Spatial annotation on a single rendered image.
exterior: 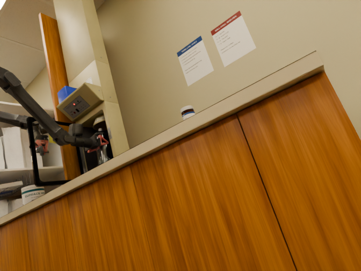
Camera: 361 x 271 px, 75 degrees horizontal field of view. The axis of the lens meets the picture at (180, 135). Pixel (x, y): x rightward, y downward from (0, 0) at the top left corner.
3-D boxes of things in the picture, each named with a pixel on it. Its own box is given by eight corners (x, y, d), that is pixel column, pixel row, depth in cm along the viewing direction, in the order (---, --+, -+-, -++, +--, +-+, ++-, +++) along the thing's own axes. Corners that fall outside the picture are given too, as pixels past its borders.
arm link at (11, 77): (-7, 82, 111) (0, 75, 105) (4, 77, 115) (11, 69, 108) (59, 148, 130) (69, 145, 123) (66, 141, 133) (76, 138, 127)
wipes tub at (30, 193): (41, 209, 163) (38, 187, 167) (50, 205, 157) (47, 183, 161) (20, 213, 153) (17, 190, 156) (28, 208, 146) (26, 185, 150)
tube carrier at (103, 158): (107, 170, 149) (103, 139, 156) (118, 164, 144) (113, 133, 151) (93, 170, 140) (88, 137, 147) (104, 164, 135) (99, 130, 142)
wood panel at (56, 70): (127, 186, 183) (94, 40, 220) (130, 185, 182) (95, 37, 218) (67, 195, 143) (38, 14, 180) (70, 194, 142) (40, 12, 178)
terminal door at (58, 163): (85, 182, 146) (74, 123, 156) (35, 186, 119) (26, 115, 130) (84, 183, 146) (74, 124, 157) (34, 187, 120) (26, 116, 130)
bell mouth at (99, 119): (109, 131, 167) (107, 124, 169) (125, 121, 158) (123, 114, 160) (87, 129, 153) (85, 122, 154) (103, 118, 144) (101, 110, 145)
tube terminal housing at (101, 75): (118, 185, 167) (98, 91, 187) (151, 172, 151) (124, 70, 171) (87, 190, 146) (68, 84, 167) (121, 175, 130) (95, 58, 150)
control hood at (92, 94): (75, 122, 159) (72, 108, 161) (104, 100, 142) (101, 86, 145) (58, 120, 149) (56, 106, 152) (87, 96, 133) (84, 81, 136)
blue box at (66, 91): (73, 107, 160) (71, 95, 162) (81, 100, 154) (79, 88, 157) (59, 105, 151) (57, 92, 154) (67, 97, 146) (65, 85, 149)
